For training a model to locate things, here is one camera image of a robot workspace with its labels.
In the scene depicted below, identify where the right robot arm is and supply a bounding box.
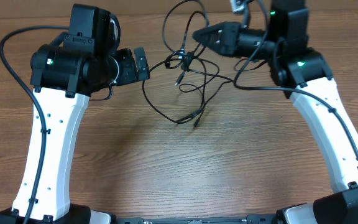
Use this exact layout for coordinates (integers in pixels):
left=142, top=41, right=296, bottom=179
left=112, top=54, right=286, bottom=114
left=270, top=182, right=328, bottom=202
left=193, top=1, right=358, bottom=223

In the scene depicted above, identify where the thin black usb cable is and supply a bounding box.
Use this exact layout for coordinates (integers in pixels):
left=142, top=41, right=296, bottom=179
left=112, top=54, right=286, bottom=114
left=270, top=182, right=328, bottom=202
left=162, top=0, right=234, bottom=128

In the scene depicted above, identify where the thick black usb-c cable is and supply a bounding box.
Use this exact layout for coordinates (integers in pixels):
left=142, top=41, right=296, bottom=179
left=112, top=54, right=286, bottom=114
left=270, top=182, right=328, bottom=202
left=141, top=11, right=234, bottom=125

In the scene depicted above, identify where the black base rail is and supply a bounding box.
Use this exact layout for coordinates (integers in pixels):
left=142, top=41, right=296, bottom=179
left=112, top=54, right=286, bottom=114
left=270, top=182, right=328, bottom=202
left=111, top=214, right=286, bottom=224

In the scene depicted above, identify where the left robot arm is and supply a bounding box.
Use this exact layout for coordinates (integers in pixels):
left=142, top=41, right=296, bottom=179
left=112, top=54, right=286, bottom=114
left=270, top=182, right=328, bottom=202
left=0, top=4, right=150, bottom=223

